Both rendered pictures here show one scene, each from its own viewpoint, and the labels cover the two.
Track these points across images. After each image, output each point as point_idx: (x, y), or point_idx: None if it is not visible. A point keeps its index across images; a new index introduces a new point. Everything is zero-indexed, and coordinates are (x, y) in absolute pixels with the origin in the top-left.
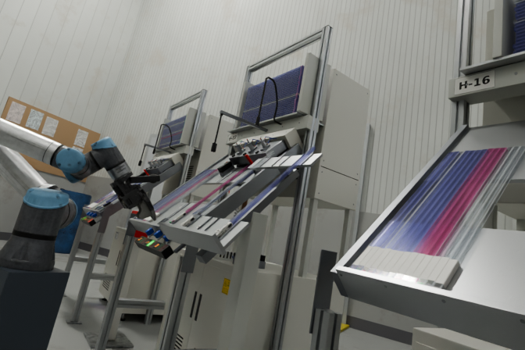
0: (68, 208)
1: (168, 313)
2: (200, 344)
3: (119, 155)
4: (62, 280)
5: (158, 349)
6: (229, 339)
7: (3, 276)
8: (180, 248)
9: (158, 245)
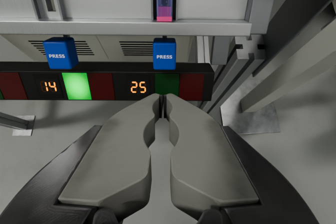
0: None
1: (214, 101)
2: (130, 37)
3: None
4: None
5: (39, 58)
6: (329, 68)
7: None
8: (228, 45)
9: (151, 85)
